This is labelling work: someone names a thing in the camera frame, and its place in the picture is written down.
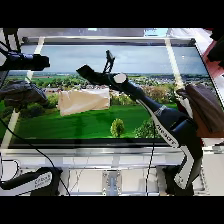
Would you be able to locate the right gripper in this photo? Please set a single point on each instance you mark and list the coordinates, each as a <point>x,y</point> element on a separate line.
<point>95,76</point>

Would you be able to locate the cream T-shirt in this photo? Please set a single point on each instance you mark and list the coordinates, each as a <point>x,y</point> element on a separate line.
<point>83,101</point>

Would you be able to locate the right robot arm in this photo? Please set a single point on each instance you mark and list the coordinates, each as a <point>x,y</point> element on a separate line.
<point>168,124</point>

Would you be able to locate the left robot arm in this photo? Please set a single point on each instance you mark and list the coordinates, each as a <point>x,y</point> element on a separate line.
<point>23,181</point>

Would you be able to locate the brown garment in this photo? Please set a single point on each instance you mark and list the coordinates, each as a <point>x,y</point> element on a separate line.
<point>203,101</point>

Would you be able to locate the silver frame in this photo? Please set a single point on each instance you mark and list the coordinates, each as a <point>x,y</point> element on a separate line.
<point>110,151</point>

